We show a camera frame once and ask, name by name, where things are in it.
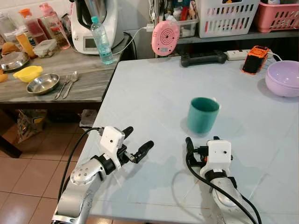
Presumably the steel fork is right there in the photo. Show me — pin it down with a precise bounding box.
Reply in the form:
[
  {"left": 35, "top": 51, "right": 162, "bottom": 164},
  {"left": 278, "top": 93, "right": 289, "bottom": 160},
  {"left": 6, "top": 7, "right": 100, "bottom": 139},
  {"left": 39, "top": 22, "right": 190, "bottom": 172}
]
[{"left": 54, "top": 74, "right": 71, "bottom": 100}]

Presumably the clear water bottle teal cap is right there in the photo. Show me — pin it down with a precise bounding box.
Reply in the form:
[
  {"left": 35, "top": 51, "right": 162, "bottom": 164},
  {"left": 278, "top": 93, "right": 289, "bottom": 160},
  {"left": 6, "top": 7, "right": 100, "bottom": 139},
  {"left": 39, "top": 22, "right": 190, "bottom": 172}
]
[{"left": 90, "top": 16, "right": 115, "bottom": 65}]

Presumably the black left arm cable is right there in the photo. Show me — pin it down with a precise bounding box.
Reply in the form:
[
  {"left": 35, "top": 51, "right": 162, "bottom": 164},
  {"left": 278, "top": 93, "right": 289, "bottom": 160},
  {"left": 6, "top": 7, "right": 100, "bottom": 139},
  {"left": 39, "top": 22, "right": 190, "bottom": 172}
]
[{"left": 58, "top": 127, "right": 101, "bottom": 202}]

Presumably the small steel bowl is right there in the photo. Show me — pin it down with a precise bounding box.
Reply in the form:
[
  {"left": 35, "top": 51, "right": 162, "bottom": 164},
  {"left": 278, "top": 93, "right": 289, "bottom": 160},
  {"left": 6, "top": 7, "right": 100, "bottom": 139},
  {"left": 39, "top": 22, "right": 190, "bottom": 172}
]
[{"left": 26, "top": 73, "right": 61, "bottom": 96}]

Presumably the white plastic basket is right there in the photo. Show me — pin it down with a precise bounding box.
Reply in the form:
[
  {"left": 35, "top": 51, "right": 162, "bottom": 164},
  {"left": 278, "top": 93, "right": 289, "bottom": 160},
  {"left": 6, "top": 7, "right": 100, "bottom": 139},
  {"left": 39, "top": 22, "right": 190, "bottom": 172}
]
[{"left": 195, "top": 0, "right": 261, "bottom": 39}]

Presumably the pink round device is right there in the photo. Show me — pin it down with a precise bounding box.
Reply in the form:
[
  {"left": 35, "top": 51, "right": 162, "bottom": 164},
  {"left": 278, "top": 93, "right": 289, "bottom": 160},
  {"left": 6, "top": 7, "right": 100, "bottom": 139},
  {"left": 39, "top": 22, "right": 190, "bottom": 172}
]
[{"left": 150, "top": 20, "right": 181, "bottom": 57}]

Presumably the yellow plastic bowl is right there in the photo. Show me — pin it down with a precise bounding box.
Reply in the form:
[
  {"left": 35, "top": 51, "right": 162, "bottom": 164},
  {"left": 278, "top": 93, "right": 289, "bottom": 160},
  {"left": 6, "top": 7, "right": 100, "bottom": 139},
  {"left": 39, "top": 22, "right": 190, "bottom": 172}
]
[{"left": 12, "top": 65, "right": 43, "bottom": 84}]

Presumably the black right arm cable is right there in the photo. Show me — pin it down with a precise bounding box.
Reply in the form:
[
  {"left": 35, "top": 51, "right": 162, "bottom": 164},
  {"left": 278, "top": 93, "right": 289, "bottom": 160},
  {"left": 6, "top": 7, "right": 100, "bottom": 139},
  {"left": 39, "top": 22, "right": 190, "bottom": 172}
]
[{"left": 185, "top": 150, "right": 263, "bottom": 224}]

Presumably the teal plastic cup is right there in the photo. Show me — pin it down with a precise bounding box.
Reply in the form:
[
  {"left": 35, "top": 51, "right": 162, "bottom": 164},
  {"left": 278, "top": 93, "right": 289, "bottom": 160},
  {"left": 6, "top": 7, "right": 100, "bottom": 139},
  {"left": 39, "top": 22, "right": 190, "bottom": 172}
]
[{"left": 187, "top": 97, "right": 221, "bottom": 136}]

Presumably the white appliance cable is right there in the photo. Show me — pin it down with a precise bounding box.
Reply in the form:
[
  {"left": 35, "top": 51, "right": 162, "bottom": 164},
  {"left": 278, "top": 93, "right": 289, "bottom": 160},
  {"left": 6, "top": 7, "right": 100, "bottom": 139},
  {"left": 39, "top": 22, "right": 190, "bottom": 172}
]
[{"left": 112, "top": 22, "right": 156, "bottom": 56}]

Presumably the dark wall shelf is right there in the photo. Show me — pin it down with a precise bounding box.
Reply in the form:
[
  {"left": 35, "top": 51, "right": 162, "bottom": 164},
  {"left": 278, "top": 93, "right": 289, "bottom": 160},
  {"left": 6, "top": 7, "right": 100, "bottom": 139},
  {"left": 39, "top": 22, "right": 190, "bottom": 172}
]
[{"left": 154, "top": 29, "right": 299, "bottom": 61}]

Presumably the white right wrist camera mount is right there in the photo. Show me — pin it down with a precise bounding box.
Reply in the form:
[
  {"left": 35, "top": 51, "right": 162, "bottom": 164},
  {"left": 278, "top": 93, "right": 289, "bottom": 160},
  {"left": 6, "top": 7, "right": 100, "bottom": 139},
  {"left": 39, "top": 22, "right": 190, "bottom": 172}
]
[{"left": 206, "top": 139, "right": 233, "bottom": 171}]

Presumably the white kitchen appliance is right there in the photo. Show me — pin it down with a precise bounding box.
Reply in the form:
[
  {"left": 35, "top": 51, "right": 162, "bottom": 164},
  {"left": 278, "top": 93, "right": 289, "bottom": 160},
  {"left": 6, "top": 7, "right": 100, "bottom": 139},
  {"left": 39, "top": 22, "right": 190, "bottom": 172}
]
[{"left": 70, "top": 0, "right": 127, "bottom": 56}]

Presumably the steel spoon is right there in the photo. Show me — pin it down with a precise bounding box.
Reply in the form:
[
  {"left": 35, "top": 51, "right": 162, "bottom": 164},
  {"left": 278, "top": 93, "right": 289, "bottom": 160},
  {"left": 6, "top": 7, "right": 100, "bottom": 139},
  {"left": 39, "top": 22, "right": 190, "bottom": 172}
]
[{"left": 62, "top": 70, "right": 80, "bottom": 100}]

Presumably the printed paper bag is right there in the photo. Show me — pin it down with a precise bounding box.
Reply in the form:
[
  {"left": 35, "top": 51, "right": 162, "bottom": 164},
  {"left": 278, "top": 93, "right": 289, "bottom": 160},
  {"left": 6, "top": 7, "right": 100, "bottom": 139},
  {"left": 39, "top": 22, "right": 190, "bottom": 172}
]
[{"left": 17, "top": 109, "right": 48, "bottom": 144}]

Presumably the grey wooden side table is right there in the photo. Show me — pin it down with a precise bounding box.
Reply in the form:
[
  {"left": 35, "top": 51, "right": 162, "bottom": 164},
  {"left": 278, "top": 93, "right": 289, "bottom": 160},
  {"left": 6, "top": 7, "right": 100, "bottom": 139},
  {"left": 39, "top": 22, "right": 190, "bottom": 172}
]
[{"left": 0, "top": 46, "right": 123, "bottom": 159}]

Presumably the orange lidded bottle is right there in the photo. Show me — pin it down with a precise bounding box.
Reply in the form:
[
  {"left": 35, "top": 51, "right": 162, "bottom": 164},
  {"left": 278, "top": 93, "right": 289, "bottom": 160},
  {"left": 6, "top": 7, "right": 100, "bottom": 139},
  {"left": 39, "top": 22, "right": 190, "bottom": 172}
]
[{"left": 18, "top": 8, "right": 48, "bottom": 45}]

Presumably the steel plate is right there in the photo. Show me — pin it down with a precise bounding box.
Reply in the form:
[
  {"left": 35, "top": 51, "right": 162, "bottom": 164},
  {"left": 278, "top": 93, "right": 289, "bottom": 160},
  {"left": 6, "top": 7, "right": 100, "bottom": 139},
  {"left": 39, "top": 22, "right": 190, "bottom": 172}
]
[{"left": 0, "top": 51, "right": 30, "bottom": 72}]

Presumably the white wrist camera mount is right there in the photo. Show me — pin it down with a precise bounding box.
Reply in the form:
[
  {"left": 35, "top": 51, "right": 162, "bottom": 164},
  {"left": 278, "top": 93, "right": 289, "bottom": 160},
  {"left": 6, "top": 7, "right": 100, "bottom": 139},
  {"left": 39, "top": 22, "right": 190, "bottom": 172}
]
[
  {"left": 100, "top": 126, "right": 126, "bottom": 157},
  {"left": 206, "top": 139, "right": 233, "bottom": 171}
]

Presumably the clear plastic food container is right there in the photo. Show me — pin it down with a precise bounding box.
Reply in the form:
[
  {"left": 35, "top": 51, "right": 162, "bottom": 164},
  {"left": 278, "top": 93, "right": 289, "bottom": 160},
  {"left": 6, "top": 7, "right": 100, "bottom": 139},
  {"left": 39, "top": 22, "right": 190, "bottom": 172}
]
[{"left": 32, "top": 39, "right": 58, "bottom": 59}]

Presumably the white power strip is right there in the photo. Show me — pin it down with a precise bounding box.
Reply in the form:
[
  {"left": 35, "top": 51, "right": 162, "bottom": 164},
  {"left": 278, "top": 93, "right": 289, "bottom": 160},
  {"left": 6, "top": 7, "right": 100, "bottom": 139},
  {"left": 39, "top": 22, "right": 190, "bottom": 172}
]
[{"left": 226, "top": 49, "right": 253, "bottom": 62}]

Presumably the pink plastic basket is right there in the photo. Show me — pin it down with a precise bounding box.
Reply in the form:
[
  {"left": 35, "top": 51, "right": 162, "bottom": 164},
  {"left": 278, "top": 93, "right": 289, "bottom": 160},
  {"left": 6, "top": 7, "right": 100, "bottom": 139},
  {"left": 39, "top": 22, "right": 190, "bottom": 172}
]
[{"left": 253, "top": 0, "right": 299, "bottom": 34}]

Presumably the yellow juice bottle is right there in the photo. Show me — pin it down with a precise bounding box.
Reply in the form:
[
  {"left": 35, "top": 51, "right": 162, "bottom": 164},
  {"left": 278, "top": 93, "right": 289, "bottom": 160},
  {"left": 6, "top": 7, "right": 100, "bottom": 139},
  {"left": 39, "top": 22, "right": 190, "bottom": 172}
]
[{"left": 14, "top": 27, "right": 37, "bottom": 59}]

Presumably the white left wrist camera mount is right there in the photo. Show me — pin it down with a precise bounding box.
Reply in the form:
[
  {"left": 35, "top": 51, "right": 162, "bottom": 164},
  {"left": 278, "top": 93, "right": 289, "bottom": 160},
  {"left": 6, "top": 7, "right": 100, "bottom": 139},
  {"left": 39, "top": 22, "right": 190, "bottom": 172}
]
[{"left": 100, "top": 126, "right": 126, "bottom": 157}]

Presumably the pink lidded drink bottle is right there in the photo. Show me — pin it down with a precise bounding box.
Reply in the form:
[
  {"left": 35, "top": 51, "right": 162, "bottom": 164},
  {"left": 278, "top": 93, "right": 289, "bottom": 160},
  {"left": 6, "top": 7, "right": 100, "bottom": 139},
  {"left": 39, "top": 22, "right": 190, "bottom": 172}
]
[{"left": 39, "top": 3, "right": 71, "bottom": 50}]

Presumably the purple plastic bowl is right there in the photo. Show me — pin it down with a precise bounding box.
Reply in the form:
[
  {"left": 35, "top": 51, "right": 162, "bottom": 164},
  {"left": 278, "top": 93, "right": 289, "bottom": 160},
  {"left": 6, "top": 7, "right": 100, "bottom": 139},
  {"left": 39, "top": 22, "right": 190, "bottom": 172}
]
[{"left": 265, "top": 60, "right": 299, "bottom": 98}]

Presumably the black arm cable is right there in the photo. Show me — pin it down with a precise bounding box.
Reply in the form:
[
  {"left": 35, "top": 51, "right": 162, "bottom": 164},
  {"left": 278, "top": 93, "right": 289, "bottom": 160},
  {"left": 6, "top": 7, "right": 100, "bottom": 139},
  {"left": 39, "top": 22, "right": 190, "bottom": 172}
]
[
  {"left": 185, "top": 150, "right": 263, "bottom": 224},
  {"left": 58, "top": 127, "right": 101, "bottom": 202}
]

